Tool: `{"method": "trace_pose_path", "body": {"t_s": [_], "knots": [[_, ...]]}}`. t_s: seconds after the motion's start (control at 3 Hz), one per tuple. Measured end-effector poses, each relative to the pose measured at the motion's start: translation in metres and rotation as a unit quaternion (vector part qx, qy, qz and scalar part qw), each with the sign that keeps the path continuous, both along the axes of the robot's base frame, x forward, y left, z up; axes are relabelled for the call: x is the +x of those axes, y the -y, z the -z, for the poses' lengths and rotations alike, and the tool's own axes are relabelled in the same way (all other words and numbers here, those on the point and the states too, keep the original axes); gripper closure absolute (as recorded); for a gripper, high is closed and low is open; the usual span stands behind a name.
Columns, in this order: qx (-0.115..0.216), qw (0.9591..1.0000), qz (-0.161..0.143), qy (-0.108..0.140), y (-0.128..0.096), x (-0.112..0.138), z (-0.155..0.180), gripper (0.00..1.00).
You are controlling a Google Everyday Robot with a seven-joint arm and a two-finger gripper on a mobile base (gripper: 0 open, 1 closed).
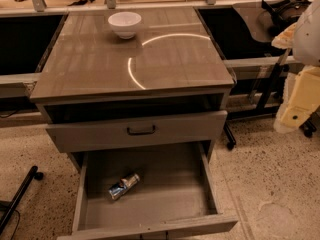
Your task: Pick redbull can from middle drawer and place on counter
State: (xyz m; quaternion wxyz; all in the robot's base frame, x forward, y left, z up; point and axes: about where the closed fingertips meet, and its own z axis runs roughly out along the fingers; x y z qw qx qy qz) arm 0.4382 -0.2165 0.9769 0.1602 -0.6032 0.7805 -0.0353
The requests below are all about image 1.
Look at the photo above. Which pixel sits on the open grey middle drawer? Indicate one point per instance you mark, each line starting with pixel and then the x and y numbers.
pixel 174 199

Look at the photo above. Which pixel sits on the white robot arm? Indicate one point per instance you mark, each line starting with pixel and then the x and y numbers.
pixel 306 41

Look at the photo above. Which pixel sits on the grey drawer cabinet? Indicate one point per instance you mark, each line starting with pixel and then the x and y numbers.
pixel 170 67

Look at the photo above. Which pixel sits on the black rolling side table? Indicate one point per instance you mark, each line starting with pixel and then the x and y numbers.
pixel 265 69

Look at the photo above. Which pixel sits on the black drawer handle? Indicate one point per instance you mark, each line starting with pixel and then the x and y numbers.
pixel 140 132

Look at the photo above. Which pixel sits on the white ceramic bowl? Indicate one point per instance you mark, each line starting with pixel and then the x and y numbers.
pixel 125 24

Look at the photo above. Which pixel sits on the blue silver redbull can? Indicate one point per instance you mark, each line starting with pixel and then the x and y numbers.
pixel 126 183

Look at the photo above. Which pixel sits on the black VR headset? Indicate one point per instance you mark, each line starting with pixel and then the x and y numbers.
pixel 285 12

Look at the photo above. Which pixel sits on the black stand leg with wheel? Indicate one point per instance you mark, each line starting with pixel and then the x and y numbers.
pixel 10 206

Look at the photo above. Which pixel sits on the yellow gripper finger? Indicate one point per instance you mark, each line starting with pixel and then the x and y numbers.
pixel 301 97
pixel 284 40

